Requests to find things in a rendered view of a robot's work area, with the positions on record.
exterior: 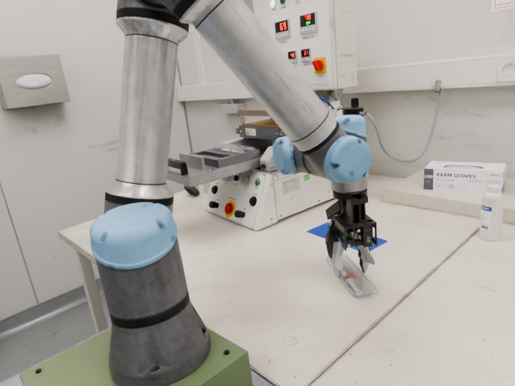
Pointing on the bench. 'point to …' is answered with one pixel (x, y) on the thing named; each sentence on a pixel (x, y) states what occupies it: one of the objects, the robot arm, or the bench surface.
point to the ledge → (447, 198)
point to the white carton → (464, 176)
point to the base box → (288, 196)
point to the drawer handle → (178, 165)
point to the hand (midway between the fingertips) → (349, 269)
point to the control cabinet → (318, 43)
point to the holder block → (213, 156)
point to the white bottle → (491, 214)
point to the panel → (238, 197)
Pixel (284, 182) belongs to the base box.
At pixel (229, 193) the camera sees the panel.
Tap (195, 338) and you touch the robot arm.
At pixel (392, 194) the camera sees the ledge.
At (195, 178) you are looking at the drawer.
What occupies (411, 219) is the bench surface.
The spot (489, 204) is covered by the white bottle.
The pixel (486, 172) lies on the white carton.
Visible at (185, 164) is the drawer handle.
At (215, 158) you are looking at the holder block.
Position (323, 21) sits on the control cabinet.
